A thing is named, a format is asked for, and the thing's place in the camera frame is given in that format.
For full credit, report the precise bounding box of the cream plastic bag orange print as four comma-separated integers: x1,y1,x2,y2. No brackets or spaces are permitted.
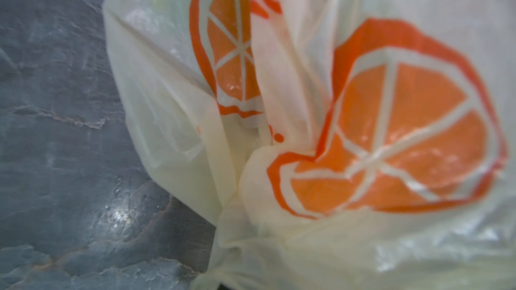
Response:
103,0,515,289

